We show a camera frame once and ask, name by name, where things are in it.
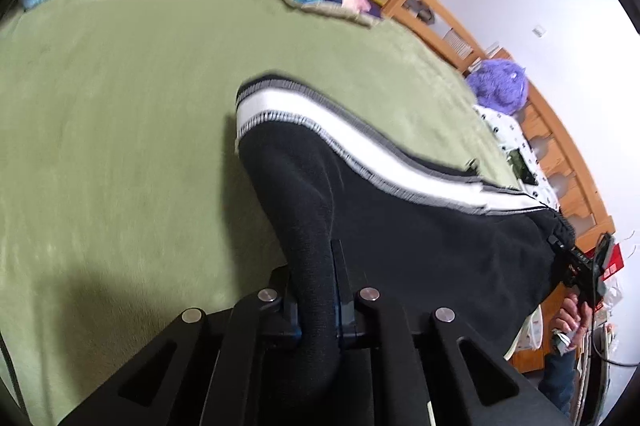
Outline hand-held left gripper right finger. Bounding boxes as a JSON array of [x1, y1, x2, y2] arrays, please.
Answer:
[[331, 240, 571, 426]]

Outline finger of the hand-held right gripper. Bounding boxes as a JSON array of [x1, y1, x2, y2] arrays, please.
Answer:
[[547, 233, 571, 257]]

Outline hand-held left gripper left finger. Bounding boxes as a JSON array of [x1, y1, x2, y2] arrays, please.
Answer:
[[57, 266, 302, 426]]

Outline black pants with white stripe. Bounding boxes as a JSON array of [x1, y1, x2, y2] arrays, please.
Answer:
[[234, 73, 576, 407]]

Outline person's right forearm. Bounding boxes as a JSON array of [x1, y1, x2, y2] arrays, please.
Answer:
[[537, 346, 580, 413]]

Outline person's right hand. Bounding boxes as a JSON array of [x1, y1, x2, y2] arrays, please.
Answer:
[[554, 295, 595, 357]]

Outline red box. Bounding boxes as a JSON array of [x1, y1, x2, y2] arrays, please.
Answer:
[[601, 243, 626, 283]]

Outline white flower print pillow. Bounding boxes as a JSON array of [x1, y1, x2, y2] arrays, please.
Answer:
[[472, 103, 561, 209]]

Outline purple plush toy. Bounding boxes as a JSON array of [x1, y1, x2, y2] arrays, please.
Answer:
[[465, 58, 530, 114]]

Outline green plush blanket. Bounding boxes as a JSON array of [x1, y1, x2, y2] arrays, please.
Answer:
[[0, 0, 526, 426]]

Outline wooden bed frame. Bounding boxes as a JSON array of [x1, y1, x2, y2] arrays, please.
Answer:
[[65, 0, 616, 257]]

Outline black cable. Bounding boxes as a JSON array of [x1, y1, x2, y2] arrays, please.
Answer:
[[0, 336, 27, 413]]

